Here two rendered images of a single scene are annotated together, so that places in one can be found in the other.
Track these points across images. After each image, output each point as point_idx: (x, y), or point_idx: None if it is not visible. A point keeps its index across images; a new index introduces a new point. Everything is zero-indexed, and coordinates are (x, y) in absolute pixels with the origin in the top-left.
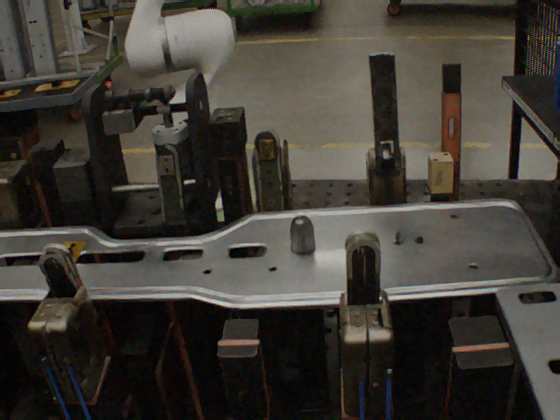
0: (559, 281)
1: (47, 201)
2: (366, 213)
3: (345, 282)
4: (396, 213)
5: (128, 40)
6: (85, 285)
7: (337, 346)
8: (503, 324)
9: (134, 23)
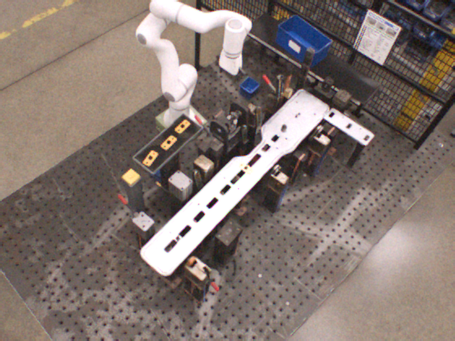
0: None
1: None
2: (280, 112)
3: (301, 132)
4: (285, 108)
5: (175, 94)
6: (262, 170)
7: None
8: (331, 123)
9: (176, 88)
